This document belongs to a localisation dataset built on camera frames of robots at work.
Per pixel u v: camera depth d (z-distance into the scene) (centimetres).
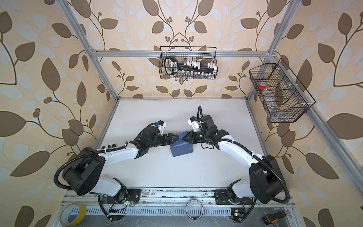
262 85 81
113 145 93
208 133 64
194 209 71
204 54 91
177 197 75
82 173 44
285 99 73
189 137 76
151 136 69
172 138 80
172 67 85
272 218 67
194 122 75
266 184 42
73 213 71
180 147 81
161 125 80
